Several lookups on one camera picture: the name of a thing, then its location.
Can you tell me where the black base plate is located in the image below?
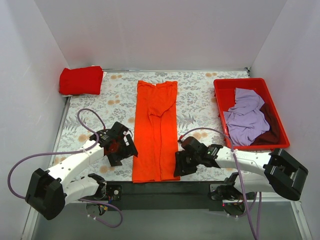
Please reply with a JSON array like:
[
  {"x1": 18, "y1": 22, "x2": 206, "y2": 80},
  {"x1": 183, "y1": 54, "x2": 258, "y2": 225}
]
[{"x1": 96, "y1": 181, "x2": 227, "y2": 211}]

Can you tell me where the orange t shirt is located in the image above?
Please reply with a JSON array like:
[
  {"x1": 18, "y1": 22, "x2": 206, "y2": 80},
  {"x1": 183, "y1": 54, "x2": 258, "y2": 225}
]
[{"x1": 132, "y1": 80, "x2": 180, "y2": 184}]

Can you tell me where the folded red t shirt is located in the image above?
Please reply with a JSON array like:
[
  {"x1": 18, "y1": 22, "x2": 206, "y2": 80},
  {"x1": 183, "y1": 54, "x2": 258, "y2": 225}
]
[{"x1": 58, "y1": 65, "x2": 104, "y2": 96}]

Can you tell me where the floral patterned table mat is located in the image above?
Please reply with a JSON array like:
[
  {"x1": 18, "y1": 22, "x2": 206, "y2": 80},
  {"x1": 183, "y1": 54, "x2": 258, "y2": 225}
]
[{"x1": 49, "y1": 70, "x2": 281, "y2": 182}]

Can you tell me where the aluminium frame rail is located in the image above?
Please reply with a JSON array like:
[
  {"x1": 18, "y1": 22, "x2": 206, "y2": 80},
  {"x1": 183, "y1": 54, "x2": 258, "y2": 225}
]
[{"x1": 20, "y1": 181, "x2": 313, "y2": 240}]

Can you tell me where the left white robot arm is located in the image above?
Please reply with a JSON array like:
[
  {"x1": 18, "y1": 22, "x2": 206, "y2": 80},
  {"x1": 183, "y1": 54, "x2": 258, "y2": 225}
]
[{"x1": 25, "y1": 122, "x2": 138, "y2": 220}]

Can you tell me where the red plastic bin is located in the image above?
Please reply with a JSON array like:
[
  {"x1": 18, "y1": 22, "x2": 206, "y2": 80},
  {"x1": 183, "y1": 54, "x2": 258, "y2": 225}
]
[{"x1": 213, "y1": 78, "x2": 290, "y2": 151}]

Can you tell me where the dark maroon t shirt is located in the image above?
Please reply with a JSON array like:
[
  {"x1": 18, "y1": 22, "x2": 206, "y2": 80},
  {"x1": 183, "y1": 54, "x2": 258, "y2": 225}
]
[{"x1": 251, "y1": 103, "x2": 280, "y2": 146}]

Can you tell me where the lavender t shirt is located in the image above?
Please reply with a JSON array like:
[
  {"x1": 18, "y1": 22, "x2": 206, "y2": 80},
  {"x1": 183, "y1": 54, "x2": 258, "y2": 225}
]
[{"x1": 223, "y1": 88, "x2": 270, "y2": 146}]

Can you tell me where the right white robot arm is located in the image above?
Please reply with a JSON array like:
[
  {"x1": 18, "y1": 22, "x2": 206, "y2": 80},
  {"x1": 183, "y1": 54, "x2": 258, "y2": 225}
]
[{"x1": 173, "y1": 136, "x2": 309, "y2": 201}]

